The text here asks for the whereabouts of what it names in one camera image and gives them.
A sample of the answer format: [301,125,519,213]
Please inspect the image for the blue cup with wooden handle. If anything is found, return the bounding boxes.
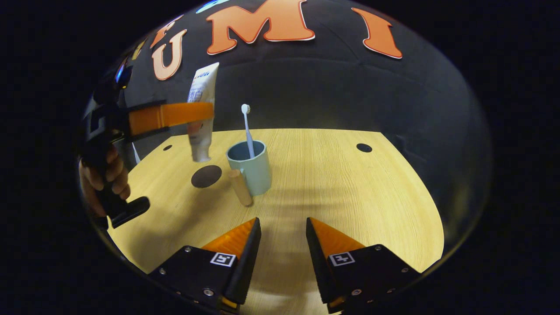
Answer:
[226,140,272,207]

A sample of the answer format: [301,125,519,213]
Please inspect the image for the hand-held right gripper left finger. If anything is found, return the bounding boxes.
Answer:
[149,217,262,313]

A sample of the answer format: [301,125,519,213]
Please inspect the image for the wooden desktop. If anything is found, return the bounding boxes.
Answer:
[107,128,445,315]

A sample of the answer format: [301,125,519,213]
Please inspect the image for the white toothpaste tube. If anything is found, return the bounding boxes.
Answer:
[187,62,220,163]

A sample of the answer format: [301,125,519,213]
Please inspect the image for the white and blue toothbrush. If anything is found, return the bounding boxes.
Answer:
[241,104,256,159]

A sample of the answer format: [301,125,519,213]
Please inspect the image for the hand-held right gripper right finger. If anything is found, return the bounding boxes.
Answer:
[305,217,420,314]

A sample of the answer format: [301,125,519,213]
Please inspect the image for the dark round coaster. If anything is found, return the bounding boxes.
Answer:
[191,165,223,189]

